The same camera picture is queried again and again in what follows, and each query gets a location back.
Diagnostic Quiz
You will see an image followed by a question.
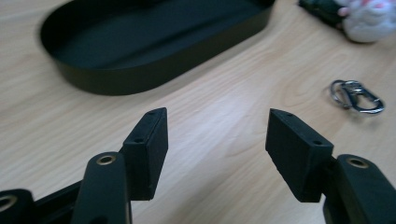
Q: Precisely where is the dark green object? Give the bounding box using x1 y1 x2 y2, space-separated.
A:
298 0 347 30

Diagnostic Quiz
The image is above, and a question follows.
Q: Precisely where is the white plush toy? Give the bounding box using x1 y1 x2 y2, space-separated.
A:
334 0 396 44

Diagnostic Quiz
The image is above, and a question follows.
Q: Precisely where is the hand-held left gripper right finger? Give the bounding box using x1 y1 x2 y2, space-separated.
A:
264 107 334 203

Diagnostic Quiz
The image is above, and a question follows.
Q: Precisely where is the black oval tray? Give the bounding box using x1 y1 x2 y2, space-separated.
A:
39 0 276 96

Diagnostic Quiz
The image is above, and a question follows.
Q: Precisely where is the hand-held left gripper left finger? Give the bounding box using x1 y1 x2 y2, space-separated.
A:
120 106 169 202

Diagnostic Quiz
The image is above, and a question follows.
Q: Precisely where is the silver metal carabiner keyring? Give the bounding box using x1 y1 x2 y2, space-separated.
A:
329 79 386 115

